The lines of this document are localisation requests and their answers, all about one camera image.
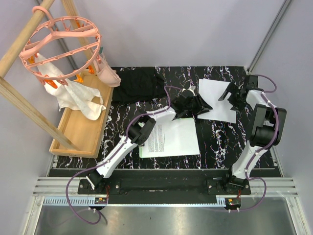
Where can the black marble pattern mat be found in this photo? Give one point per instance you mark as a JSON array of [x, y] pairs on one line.
[[220, 143]]

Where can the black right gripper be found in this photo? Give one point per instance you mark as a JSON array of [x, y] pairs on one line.
[[230, 88]]

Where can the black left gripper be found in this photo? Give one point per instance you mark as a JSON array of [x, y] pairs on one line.
[[201, 107]]

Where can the grey slotted cable duct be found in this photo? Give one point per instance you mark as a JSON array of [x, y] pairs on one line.
[[96, 201]]

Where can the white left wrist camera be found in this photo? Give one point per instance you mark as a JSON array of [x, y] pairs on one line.
[[189, 91]]

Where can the pink bra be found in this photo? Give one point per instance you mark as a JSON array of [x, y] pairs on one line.
[[105, 73]]

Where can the wooden rack frame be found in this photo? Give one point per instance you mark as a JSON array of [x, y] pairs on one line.
[[25, 107]]

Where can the aluminium corner post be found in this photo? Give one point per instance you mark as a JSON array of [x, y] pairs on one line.
[[272, 29]]

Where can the white paper stack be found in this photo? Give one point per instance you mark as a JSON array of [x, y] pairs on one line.
[[211, 91]]

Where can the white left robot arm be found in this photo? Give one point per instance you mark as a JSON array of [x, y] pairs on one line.
[[140, 128]]

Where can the black cloth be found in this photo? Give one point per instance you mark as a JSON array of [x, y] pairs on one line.
[[140, 84]]

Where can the wooden tray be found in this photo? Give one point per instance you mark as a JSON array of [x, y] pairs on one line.
[[84, 133]]

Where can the green clipboard folder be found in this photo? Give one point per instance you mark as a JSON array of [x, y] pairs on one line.
[[141, 151]]

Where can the white towel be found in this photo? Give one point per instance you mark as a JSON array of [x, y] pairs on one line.
[[77, 97]]

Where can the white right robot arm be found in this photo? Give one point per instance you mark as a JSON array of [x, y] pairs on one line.
[[264, 130]]

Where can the printed white paper sheet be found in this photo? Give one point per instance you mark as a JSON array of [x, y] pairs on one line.
[[173, 139]]

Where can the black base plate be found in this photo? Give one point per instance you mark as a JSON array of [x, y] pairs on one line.
[[165, 186]]

